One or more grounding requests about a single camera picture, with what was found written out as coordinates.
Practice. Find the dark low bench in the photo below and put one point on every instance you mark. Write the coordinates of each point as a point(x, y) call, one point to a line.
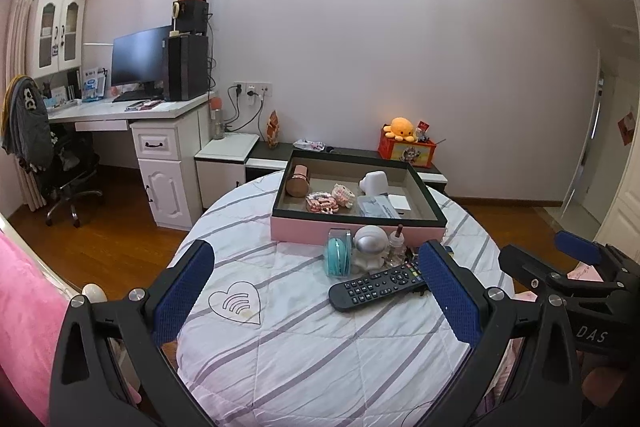
point(270, 154)

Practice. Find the white rounded device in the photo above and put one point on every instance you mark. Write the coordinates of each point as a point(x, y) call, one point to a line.
point(378, 183)

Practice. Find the black office chair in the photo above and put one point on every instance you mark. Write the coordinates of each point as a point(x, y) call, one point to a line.
point(70, 162)

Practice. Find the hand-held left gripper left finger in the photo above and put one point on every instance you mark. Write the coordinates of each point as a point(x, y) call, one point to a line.
point(182, 289)

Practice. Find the red paper on door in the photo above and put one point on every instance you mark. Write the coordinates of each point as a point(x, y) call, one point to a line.
point(628, 127)

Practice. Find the white charger cube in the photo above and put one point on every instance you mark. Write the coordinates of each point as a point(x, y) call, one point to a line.
point(400, 203)

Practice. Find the clear plastic case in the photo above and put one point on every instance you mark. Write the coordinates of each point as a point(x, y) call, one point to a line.
point(372, 206)

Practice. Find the black speaker box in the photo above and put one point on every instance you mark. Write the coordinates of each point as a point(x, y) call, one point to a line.
point(192, 17)

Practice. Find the orange octopus plush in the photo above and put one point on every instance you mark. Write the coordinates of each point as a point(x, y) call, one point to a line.
point(400, 129)

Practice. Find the grey jacket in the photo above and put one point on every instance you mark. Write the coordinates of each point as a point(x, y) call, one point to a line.
point(27, 117)

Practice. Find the pink printed pillow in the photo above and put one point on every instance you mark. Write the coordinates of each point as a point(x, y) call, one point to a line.
point(587, 272)

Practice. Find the white bedpost knob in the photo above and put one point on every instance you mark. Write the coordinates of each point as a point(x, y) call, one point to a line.
point(94, 292)

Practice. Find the white hutch cabinet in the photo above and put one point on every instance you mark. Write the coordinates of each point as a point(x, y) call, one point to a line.
point(55, 32)

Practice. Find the white and pink block cat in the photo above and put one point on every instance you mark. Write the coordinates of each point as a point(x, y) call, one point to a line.
point(344, 195)

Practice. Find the small patterned cloth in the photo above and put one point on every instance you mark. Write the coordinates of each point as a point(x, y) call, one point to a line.
point(310, 144)

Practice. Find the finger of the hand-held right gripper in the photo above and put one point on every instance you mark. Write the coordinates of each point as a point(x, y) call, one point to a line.
point(530, 269)
point(575, 243)

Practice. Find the white desk with drawers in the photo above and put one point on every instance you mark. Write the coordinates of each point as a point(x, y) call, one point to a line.
point(165, 187)

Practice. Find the rose gold cylinder container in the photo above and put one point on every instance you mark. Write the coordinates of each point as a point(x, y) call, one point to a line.
point(299, 182)

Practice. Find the clear bottle with red cap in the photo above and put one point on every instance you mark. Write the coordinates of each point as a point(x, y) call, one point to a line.
point(217, 122)

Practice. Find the small bottle with brown cap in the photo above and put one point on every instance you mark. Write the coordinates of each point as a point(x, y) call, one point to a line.
point(397, 247)

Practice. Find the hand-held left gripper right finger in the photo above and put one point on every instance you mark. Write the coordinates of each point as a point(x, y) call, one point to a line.
point(450, 297)

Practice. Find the pink box with dark rim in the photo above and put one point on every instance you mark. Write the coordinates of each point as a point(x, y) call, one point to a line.
point(350, 227)

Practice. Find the red printed box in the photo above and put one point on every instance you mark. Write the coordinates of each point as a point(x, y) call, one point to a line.
point(407, 152)

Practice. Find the black keyboard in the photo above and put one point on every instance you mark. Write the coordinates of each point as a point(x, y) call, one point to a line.
point(135, 96)

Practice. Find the low white side cabinet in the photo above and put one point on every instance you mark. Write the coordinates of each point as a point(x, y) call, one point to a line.
point(225, 147)

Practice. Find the black computer tower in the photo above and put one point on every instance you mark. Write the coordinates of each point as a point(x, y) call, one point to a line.
point(187, 67)

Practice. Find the black computer monitor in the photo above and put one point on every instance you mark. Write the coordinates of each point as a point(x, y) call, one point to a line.
point(140, 57)

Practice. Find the blue and white box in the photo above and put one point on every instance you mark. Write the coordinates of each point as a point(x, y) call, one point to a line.
point(93, 83)

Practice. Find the black remote control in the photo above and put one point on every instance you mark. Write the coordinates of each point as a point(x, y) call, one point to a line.
point(375, 287)

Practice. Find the white door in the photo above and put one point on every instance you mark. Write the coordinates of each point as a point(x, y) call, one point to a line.
point(620, 187)

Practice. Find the teal macaron case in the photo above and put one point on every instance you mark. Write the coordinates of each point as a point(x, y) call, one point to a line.
point(336, 257)

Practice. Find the brown figurine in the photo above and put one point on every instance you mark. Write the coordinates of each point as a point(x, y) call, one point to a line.
point(272, 129)

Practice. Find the white radiator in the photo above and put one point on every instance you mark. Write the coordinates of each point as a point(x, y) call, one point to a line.
point(34, 189)

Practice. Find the white wall outlet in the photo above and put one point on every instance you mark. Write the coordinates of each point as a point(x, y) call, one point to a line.
point(252, 89)

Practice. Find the small red toy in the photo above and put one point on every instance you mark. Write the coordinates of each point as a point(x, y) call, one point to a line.
point(423, 132)

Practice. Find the silver astronaut figure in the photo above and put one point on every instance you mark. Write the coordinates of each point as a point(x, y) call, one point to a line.
point(372, 247)

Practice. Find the person's right hand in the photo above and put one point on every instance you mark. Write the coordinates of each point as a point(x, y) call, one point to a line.
point(605, 382)

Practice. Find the pink fluffy blanket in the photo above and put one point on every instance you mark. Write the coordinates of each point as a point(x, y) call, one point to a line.
point(25, 332)

